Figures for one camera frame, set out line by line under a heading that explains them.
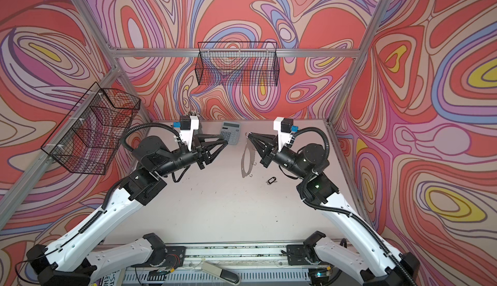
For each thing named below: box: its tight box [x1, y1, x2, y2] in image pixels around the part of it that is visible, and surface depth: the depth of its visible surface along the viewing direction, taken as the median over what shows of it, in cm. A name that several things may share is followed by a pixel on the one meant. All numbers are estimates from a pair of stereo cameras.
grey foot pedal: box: [201, 261, 242, 286], surface depth 68 cm
